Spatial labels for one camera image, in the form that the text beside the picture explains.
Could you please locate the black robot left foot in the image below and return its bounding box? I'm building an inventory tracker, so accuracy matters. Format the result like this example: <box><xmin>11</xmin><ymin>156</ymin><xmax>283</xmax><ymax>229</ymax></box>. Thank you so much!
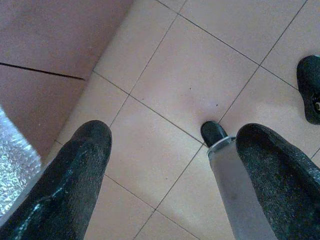
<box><xmin>200</xmin><ymin>120</ymin><xmax>229</xmax><ymax>148</ymax></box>

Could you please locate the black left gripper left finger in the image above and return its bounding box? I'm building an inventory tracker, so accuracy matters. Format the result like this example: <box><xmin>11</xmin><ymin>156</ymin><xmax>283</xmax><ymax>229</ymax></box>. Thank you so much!
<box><xmin>0</xmin><ymin>120</ymin><xmax>113</xmax><ymax>240</ymax></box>

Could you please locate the pink counter cabinet front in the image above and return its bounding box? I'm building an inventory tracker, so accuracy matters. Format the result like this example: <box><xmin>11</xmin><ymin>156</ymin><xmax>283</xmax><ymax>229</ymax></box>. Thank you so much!
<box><xmin>0</xmin><ymin>0</ymin><xmax>135</xmax><ymax>161</ymax></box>

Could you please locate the black robot foot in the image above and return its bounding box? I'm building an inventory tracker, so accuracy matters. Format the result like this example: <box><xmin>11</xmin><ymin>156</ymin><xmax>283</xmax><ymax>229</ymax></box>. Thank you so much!
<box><xmin>200</xmin><ymin>120</ymin><xmax>229</xmax><ymax>148</ymax></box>
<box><xmin>296</xmin><ymin>54</ymin><xmax>320</xmax><ymax>125</ymax></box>

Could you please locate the clear bubble wrap sheet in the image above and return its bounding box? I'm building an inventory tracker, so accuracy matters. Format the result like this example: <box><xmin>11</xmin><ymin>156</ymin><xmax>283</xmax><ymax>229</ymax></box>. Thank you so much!
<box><xmin>0</xmin><ymin>104</ymin><xmax>43</xmax><ymax>218</ymax></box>

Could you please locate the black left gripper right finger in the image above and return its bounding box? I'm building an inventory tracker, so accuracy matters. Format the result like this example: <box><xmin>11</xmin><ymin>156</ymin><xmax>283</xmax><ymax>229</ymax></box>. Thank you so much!
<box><xmin>235</xmin><ymin>122</ymin><xmax>320</xmax><ymax>240</ymax></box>

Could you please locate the black robot right foot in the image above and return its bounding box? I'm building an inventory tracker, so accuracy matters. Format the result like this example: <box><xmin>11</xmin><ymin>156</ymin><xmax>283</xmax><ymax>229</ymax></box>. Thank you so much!
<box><xmin>296</xmin><ymin>54</ymin><xmax>320</xmax><ymax>125</ymax></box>

